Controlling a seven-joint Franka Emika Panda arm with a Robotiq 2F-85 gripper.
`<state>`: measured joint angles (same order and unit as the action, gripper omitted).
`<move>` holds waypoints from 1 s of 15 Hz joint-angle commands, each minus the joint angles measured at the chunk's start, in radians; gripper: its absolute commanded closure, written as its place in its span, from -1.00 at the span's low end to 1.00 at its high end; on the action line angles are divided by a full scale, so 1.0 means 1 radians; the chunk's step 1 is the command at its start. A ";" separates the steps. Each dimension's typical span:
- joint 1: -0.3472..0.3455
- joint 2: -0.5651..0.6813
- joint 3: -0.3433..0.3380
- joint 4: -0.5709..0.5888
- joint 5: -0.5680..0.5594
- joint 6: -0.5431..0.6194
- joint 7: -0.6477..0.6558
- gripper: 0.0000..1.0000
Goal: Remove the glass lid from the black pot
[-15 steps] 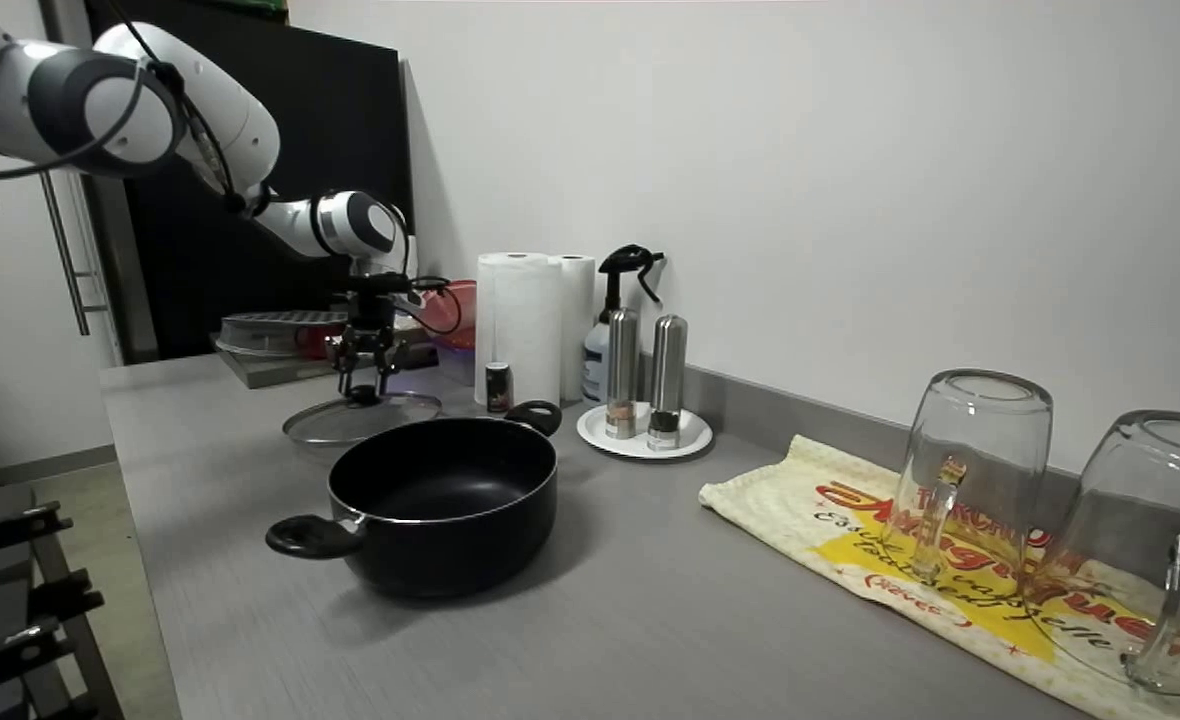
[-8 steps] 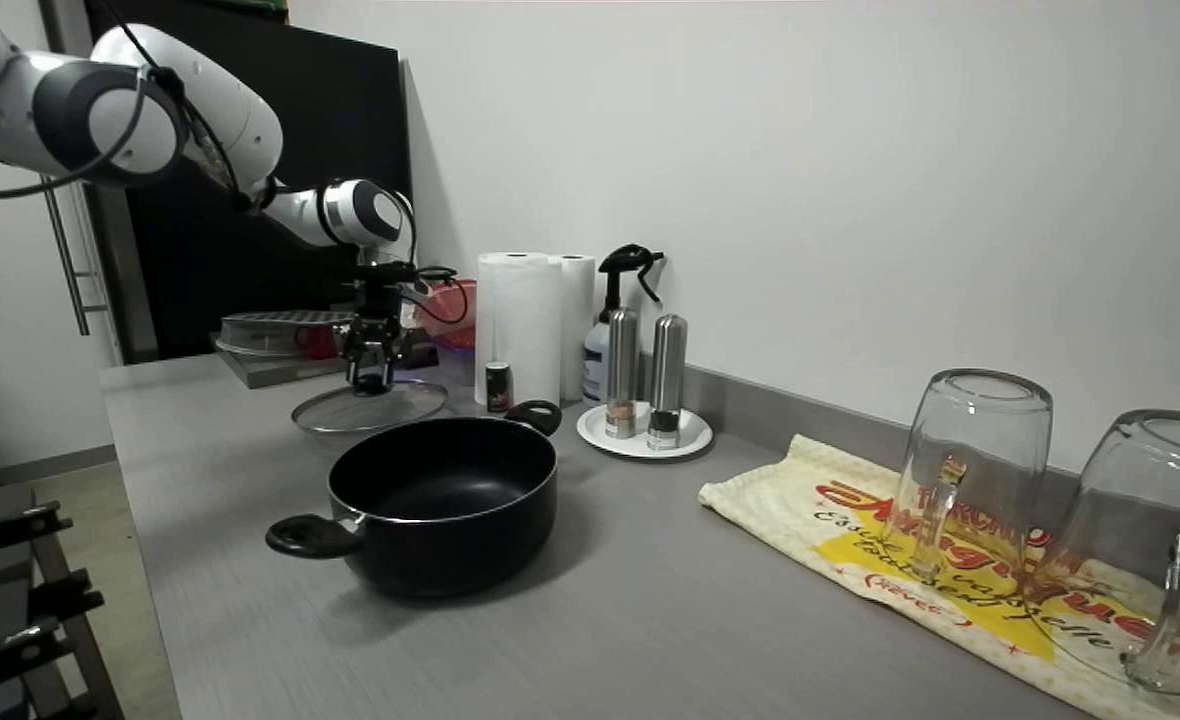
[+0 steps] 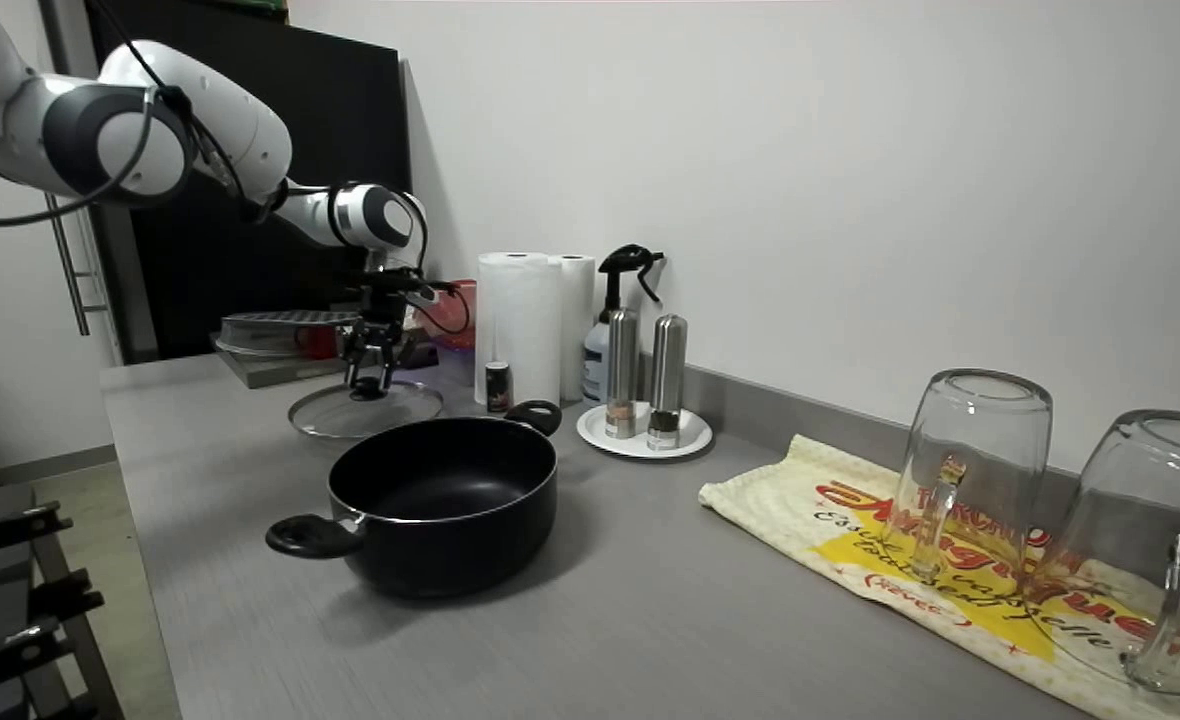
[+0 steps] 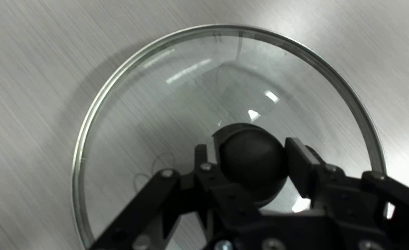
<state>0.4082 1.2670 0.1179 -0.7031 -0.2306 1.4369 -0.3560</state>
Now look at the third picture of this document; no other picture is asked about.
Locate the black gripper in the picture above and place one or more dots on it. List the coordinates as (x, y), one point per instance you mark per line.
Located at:
(377, 322)

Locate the glass lid with black knob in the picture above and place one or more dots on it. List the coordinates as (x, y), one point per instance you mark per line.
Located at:
(366, 404)

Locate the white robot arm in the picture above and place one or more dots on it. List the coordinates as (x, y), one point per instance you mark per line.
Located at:
(152, 118)

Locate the black cooking pot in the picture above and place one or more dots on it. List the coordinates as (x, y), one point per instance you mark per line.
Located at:
(439, 509)

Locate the pink plastic bowl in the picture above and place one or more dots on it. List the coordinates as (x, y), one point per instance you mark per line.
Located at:
(451, 317)

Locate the round tray with red item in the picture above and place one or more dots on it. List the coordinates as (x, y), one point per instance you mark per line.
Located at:
(288, 333)

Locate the small dark bottle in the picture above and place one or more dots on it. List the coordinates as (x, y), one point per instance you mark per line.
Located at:
(497, 387)

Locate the white paper towel roll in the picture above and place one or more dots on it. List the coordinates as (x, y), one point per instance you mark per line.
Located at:
(574, 322)
(517, 327)

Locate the spray bottle with black trigger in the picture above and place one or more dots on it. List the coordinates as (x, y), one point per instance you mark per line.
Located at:
(628, 263)

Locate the white round saucer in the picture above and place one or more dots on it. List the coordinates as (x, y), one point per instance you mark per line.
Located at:
(692, 434)

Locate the steel salt grinder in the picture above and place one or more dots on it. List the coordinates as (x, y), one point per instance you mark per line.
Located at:
(623, 372)

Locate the steel pepper grinder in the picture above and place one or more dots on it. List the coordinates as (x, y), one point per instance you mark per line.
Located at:
(668, 337)

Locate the black stove grate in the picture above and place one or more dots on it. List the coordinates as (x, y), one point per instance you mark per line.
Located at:
(51, 660)

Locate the upturned drinking glass left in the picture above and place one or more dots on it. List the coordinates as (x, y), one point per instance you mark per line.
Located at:
(973, 456)

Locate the upturned drinking glass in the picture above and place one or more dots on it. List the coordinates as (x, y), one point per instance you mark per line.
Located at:
(973, 456)
(1121, 542)

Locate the upturned drinking glass right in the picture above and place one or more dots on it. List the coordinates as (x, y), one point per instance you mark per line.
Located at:
(1121, 542)

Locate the yellow printed dish towel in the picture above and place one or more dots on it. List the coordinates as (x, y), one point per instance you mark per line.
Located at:
(824, 509)

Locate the metal door handle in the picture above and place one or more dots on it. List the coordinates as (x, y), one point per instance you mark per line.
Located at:
(74, 275)

